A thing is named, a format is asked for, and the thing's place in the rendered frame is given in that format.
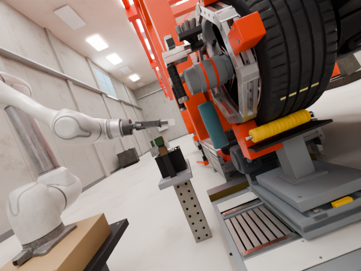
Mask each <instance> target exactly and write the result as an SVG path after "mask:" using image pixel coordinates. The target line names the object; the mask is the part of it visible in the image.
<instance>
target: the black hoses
mask: <svg viewBox="0 0 361 271"><path fill-rule="evenodd" d="M175 29H176V32H177V34H178V39H179V42H182V41H184V40H185V41H187V42H188V43H190V44H191V45H190V49H191V51H194V50H196V49H199V48H201V47H203V46H204V42H203V40H200V41H199V40H198V35H199V34H201V33H202V30H203V29H202V27H201V25H198V26H196V19H195V18H192V19H191V20H189V21H188V20H187V19H186V20H184V22H182V25H179V26H176V27H175ZM216 42H217V40H216V39H214V40H213V41H212V46H215V45H216Z"/></svg>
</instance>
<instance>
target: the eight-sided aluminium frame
mask: <svg viewBox="0 0 361 271"><path fill-rule="evenodd" d="M238 18H239V15H238V14H237V12H236V10H235V8H234V7H232V6H229V5H227V4H224V3H221V2H219V1H218V2H215V3H213V4H210V5H208V6H199V3H197V6H196V15H195V19H196V26H197V22H200V23H202V20H204V19H206V20H209V21H211V22H212V23H214V24H215V25H217V27H218V29H219V31H220V33H221V36H222V38H223V41H224V43H225V46H226V49H227V51H228V54H229V56H230V59H231V61H232V64H233V66H234V69H235V71H236V76H237V85H238V96H239V113H238V112H237V111H236V110H235V109H234V107H233V106H232V105H231V104H230V103H229V101H228V100H227V99H226V97H225V96H224V94H223V92H222V90H221V88H220V86H218V87H216V90H217V92H218V93H215V91H214V89H211V90H210V93H211V95H212V99H213V101H214V103H215V105H217V107H218V108H219V109H220V111H221V112H222V114H223V115H224V117H225V118H226V119H227V122H229V123H230V124H231V123H233V124H235V123H243V122H246V121H248V120H251V119H253V118H256V117H257V113H258V112H257V97H258V78H259V70H258V66H257V62H256V61H255V59H254V56H253V54H252V51H251V49H248V50H246V51H243V52H241V55H242V57H243V60H244V63H245V65H243V62H242V60H241V57H240V55H239V54H236V55H234V53H233V50H232V48H231V45H230V43H229V40H228V38H227V35H228V33H229V31H230V29H229V27H232V25H233V23H234V21H235V20H237V19H238ZM197 52H198V57H199V61H203V60H204V57H203V52H202V51H201V50H198V51H197ZM221 102H222V103H223V104H224V105H225V106H226V108H227V109H228V110H229V112H230V113H231V114H229V113H228V111H227V110H226V109H225V107H224V106H223V105H222V103H221Z"/></svg>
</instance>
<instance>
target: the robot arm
mask: <svg viewBox="0 0 361 271"><path fill-rule="evenodd" d="M31 96H32V88H31V87H30V85H29V84H28V83H27V82H25V81H24V80H23V79H21V78H19V77H17V76H14V75H11V74H8V73H4V72H0V108H1V109H2V110H4V111H5V112H6V114H7V116H8V118H9V120H10V122H11V123H12V125H13V127H14V129H15V131H16V132H17V135H18V137H19V139H20V141H21V142H22V144H23V146H24V148H25V150H26V152H27V153H28V155H29V157H30V159H31V161H32V163H33V165H34V167H35V169H36V171H37V172H38V174H39V177H38V179H37V182H31V183H28V184H26V185H24V186H21V187H19V188H17V189H15V190H14V191H12V192H10V194H9V196H8V197H7V200H6V214H7V217H8V220H9V222H10V225H11V227H12V229H13V231H14V233H15V235H16V237H17V238H18V240H19V242H20V243H21V246H22V249H23V250H22V251H21V252H20V253H19V254H17V255H16V256H15V257H14V258H13V259H12V263H13V265H14V266H15V267H16V266H19V265H20V264H22V263H23V262H25V261H26V260H28V259H29V258H34V257H37V256H45V255H46V254H48V253H49V252H50V251H51V250H52V249H53V248H54V247H55V246H56V245H57V244H58V243H59V242H60V241H61V240H63V239H64V238H65V237H66V236H67V235H68V234H69V233H70V232H72V231H73V230H74V229H76V228H77V224H73V225H69V226H65V225H64V223H63V222H62V219H61V217H60V216H61V214H62V212H63V211H64V210H66V209H67V208H69V207H70V206H71V205H72V204H73V203H74V202H75V201H76V200H77V199H78V198H79V196H80V194H81V192H82V182H81V180H80V179H79V178H78V177H77V176H75V175H73V174H72V173H71V172H70V171H69V170H68V168H65V167H60V165H59V163H58V161H57V159H56V157H55V155H54V153H53V151H52V149H51V147H50V145H49V143H48V141H47V140H46V138H45V136H44V134H43V132H42V130H41V128H40V126H39V124H38V122H37V120H38V121H40V122H42V123H44V124H46V125H48V126H49V127H50V130H51V132H52V134H54V135H56V137H57V138H58V139H60V140H61V141H63V142H66V143H68V144H77V145H80V144H95V143H99V142H104V141H107V140H110V139H119V138H123V137H124V136H131V135H133V130H135V129H136V131H140V130H145V129H148V128H153V127H160V128H161V127H164V126H173V125H176V119H175V118H174V119H165V120H160V119H159V120H155V121H148V122H135V123H134V124H132V121H131V119H123V120H122V119H120V118H119V119H100V118H92V117H89V116H87V115H85V114H83V113H81V112H77V111H73V110H69V109H62V110H60V111H56V110H53V109H50V108H47V107H45V106H43V105H41V104H40V103H38V102H37V101H35V100H34V99H32V98H31Z"/></svg>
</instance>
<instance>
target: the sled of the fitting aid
mask: <svg viewBox="0 0 361 271"><path fill-rule="evenodd" d="M250 186H251V188H252V191H253V193H254V194H255V195H256V196H257V197H258V198H259V199H260V200H261V201H262V202H264V203H265V204H266V205H267V206H268V207H269V208H270V209H271V210H273V211H274V212H275V213H276V214H277V215H278V216H279V217H281V218H282V219H283V220H284V221H285V222H287V223H288V225H290V226H291V227H292V228H293V229H295V230H296V231H297V232H298V233H299V234H300V235H301V236H302V237H304V238H305V239H306V240H309V239H312V238H314V237H317V236H320V235H322V234H324V233H327V232H330V231H332V230H335V229H337V228H340V227H342V226H345V225H348V224H350V223H353V222H355V221H358V220H360V219H361V190H359V191H356V192H353V193H351V194H348V195H346V196H343V197H341V198H338V199H335V200H333V201H331V202H328V203H325V204H322V205H320V206H317V207H315V208H313V209H310V210H307V211H305V212H300V211H299V210H297V209H296V208H294V207H293V206H291V205H290V204H288V203H287V202H285V201H284V200H283V199H281V198H280V197H278V196H277V195H275V194H274V193H272V192H271V191H269V190H268V189H267V188H265V187H264V186H262V185H261V184H259V183H258V181H257V180H256V181H254V182H251V183H250Z"/></svg>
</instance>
